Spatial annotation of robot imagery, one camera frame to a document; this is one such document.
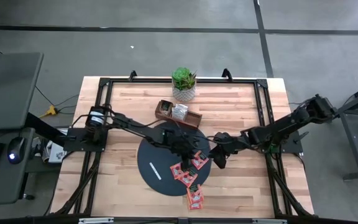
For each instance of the dark metal stand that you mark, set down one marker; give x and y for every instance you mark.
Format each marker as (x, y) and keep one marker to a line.
(350, 105)

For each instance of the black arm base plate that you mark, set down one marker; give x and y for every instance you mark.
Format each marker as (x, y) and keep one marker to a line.
(73, 146)
(295, 147)

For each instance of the white and orange tea packet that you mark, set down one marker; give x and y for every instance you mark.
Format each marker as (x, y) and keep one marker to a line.
(181, 108)
(179, 115)

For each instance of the small white box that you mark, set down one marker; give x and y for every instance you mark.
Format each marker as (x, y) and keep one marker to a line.
(56, 154)

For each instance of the silver aluminium profile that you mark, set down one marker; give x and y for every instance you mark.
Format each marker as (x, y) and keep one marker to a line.
(269, 221)
(96, 220)

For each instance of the grey computer desk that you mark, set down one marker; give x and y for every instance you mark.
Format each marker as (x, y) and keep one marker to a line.
(8, 90)

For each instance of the round dark blue woven placemat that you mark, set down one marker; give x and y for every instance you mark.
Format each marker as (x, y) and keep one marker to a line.
(154, 149)

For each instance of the black aluminium table frame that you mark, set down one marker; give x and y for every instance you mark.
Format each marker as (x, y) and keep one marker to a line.
(154, 80)

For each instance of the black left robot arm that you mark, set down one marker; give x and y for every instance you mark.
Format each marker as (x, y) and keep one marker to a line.
(135, 128)

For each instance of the succulent in patterned white pot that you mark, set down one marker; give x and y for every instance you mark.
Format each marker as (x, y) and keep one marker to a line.
(183, 93)

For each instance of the wooden tea organizer box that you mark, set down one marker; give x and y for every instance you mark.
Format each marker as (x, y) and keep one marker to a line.
(193, 119)

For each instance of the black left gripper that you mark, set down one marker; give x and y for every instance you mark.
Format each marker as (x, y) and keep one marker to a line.
(180, 143)

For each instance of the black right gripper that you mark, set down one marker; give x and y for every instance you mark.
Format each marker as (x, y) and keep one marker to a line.
(227, 143)

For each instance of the red tea packet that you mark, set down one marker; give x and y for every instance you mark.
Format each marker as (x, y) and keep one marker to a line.
(189, 178)
(201, 161)
(195, 194)
(195, 206)
(176, 171)

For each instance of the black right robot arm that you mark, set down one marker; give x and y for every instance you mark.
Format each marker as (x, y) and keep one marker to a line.
(291, 120)

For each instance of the black computer mouse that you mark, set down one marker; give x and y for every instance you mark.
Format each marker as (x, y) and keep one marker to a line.
(15, 149)

